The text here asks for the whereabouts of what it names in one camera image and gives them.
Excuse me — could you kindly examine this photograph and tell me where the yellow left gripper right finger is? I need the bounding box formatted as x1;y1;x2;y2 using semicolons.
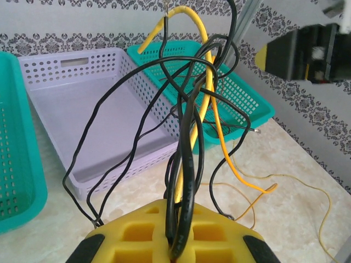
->
178;201;280;263

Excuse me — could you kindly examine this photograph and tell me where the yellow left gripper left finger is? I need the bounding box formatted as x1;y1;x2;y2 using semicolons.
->
65;198;176;263

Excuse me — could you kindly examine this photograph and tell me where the thin black cable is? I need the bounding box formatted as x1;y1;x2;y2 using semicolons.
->
160;0;193;105
169;82;261;221
62;56;220;228
213;0;239;83
86;59;209;228

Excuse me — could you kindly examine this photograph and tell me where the thick yellow cable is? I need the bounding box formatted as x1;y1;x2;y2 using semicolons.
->
137;7;216;205

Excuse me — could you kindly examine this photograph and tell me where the orange cable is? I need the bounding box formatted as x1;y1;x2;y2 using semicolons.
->
211;54;279;194

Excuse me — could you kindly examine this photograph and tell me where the thin yellow cable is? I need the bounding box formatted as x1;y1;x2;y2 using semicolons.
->
231;139;339;262

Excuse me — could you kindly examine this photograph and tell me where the teal plastic basket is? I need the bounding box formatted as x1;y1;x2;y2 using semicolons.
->
127;41;276;154
0;52;49;233

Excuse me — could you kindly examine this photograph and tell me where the lavender plastic basket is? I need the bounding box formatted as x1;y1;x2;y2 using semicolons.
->
18;48;187;201

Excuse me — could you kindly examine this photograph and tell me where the aluminium frame post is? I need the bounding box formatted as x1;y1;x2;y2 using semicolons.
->
234;0;264;47

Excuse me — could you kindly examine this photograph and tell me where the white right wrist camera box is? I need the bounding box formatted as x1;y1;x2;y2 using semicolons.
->
322;0;351;35

